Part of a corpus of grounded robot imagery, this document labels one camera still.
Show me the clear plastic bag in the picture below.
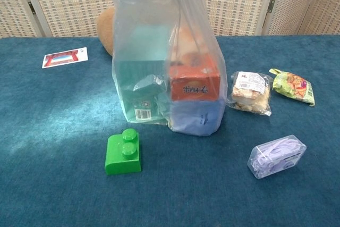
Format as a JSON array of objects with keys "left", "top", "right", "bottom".
[{"left": 105, "top": 0, "right": 228, "bottom": 137}]

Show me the blue soft pack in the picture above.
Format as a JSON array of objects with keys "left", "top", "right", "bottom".
[{"left": 168, "top": 99, "right": 225, "bottom": 136}]

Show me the teal cardboard box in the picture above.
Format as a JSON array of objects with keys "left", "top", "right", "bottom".
[{"left": 115, "top": 23, "right": 171, "bottom": 124}]

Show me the green toy brick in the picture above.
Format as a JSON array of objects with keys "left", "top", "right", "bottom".
[{"left": 104, "top": 128, "right": 143, "bottom": 176}]

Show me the clear packet of biscuits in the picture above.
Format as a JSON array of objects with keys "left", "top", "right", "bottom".
[{"left": 227, "top": 71, "right": 273, "bottom": 117}]

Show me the brown plush toy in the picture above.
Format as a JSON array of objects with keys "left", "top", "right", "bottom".
[{"left": 96, "top": 7, "right": 115, "bottom": 56}]

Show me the blue felt table cover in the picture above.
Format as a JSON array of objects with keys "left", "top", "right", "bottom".
[{"left": 0, "top": 35, "right": 340, "bottom": 227}]

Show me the postcard with red gate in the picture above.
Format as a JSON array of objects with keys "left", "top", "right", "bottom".
[{"left": 41, "top": 47, "right": 88, "bottom": 69}]

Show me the green snack packet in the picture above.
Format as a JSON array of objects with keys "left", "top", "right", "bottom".
[{"left": 269, "top": 68, "right": 316, "bottom": 107}]

